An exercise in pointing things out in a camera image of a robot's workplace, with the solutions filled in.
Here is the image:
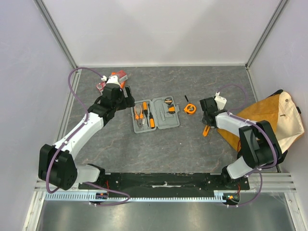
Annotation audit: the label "orange handled large screwdriver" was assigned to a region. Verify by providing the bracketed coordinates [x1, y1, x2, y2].
[148, 104, 155, 129]

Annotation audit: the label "orange tape measure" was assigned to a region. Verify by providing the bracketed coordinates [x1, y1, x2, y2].
[183, 95, 196, 115]

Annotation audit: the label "black electrical tape roll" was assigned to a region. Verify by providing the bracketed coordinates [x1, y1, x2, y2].
[164, 97, 173, 105]

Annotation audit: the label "orange utility knife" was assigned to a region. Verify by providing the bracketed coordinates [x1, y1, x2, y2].
[202, 125, 213, 138]

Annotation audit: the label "purple cable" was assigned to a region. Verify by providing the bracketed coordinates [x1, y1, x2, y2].
[45, 66, 131, 207]
[215, 84, 277, 208]

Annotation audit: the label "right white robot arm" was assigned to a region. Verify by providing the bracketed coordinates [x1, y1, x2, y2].
[203, 109, 284, 190]

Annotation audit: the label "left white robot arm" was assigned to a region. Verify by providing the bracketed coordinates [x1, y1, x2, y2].
[38, 84, 135, 193]

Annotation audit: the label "aluminium frame rail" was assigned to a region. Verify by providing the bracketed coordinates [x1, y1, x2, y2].
[35, 171, 297, 193]

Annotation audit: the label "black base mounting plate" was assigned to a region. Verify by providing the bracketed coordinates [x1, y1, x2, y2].
[78, 172, 250, 198]

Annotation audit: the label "tan canvas tool bag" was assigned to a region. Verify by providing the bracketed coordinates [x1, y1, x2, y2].
[218, 90, 305, 153]

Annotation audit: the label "grey plastic tool case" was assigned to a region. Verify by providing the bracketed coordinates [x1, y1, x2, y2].
[131, 96, 180, 134]

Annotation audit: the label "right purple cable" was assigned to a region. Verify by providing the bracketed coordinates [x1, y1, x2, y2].
[215, 84, 277, 208]

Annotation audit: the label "orange red cardboard box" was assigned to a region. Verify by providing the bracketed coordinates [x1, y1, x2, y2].
[96, 70, 128, 93]

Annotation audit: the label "orange handled small screwdriver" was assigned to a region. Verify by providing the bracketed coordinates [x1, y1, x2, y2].
[142, 102, 148, 125]

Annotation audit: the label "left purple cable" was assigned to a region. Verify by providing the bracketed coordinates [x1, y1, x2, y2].
[45, 66, 131, 207]

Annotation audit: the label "hex key set orange holder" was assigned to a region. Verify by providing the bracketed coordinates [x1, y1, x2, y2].
[167, 103, 175, 114]

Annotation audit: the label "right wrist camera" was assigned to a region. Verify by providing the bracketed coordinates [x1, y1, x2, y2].
[200, 92, 227, 113]

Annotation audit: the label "orange pliers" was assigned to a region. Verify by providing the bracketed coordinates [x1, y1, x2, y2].
[134, 104, 145, 129]

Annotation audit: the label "grey slotted cable duct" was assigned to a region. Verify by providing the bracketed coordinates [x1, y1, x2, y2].
[44, 191, 227, 201]

